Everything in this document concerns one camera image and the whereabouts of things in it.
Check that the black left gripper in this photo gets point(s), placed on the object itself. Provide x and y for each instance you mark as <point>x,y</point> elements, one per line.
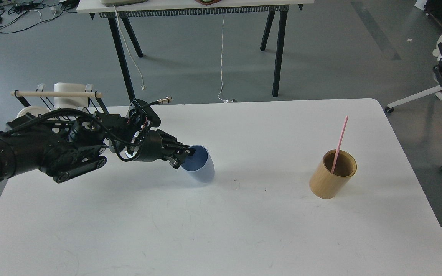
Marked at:
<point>161,145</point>

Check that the blue cup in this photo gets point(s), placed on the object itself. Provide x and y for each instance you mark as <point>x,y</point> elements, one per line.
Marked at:
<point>199,164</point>

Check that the pink chopstick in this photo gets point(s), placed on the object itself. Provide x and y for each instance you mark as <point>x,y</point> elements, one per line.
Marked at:
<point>338,147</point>

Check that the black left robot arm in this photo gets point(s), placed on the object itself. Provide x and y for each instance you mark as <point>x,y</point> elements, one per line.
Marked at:
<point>67,143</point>

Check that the bamboo cylinder holder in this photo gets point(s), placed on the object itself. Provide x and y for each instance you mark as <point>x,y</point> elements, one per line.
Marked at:
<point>327,183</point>

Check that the background table black legs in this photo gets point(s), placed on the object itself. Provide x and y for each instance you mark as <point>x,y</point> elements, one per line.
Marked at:
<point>119,12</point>

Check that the black wire dish rack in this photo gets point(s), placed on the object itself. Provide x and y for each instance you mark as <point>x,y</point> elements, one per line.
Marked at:
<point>37,110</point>

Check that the wooden rack handle rod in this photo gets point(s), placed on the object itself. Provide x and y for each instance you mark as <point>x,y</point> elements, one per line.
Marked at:
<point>18,93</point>

